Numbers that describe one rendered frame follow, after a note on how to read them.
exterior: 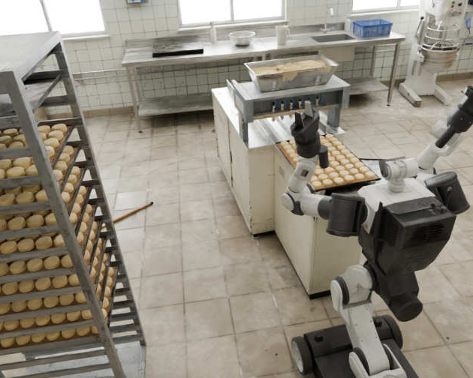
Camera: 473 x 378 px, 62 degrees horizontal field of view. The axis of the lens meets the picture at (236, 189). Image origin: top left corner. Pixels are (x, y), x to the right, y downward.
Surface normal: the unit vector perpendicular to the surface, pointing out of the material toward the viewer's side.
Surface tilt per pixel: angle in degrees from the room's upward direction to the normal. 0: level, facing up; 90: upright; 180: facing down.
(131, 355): 0
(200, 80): 90
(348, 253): 90
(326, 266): 90
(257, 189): 90
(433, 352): 0
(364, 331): 33
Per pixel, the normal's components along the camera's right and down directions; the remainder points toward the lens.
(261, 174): 0.24, 0.52
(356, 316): 0.09, -0.42
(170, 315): -0.05, -0.84
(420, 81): 0.00, 0.54
